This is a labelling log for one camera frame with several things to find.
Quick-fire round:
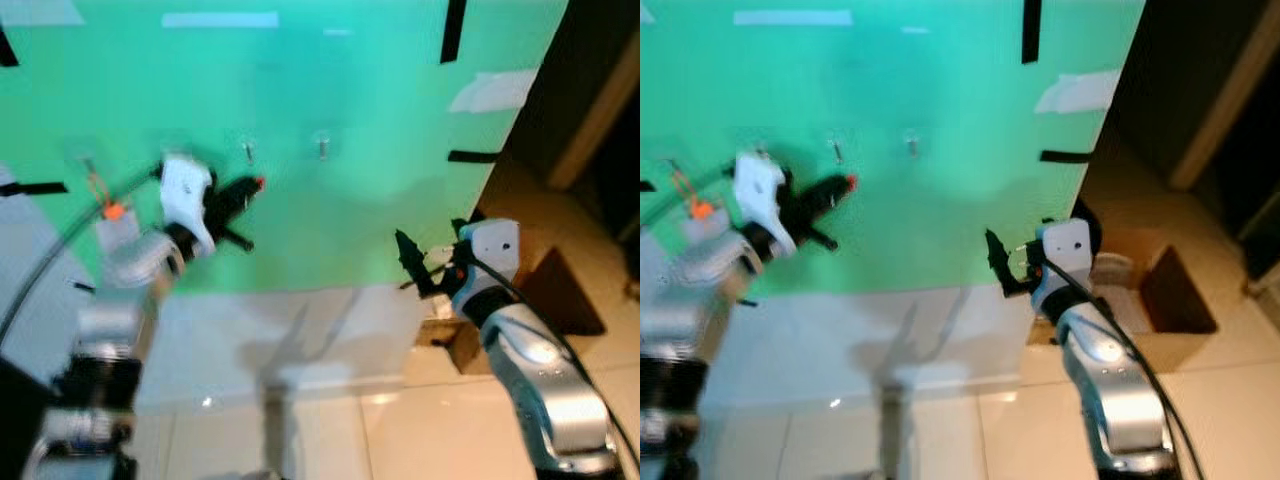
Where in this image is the white item in box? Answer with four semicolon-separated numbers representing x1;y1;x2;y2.
1088;252;1146;336

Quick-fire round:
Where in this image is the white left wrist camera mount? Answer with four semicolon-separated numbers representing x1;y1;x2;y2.
158;152;217;257
733;150;798;259

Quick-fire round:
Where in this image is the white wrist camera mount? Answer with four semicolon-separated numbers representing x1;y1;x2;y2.
458;218;522;301
158;152;217;257
1035;218;1091;306
733;150;798;259

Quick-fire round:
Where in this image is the orange key on orange loop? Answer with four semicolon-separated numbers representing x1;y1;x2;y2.
85;170;126;223
672;165;716;221

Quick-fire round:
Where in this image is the brown cardboard box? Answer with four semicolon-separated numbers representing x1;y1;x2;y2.
415;240;607;377
1028;225;1223;373

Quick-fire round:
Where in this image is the long white paper strip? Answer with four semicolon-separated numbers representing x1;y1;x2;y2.
162;11;280;29
733;10;854;27

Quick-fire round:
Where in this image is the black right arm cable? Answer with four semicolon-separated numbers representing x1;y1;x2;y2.
462;258;641;476
1042;258;1203;476

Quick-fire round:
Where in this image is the beige wooden door frame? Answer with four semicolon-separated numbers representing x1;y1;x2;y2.
548;35;641;191
1170;10;1280;191

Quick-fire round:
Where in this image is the green backdrop board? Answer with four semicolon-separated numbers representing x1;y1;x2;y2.
0;0;571;297
640;0;1147;297

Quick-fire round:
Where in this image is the white paper sheet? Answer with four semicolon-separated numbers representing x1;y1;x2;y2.
448;68;541;114
1034;70;1121;114

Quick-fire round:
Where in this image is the white paper piece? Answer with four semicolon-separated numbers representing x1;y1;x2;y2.
0;0;86;27

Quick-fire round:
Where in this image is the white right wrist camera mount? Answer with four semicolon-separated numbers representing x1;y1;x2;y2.
458;218;522;301
1035;218;1091;306

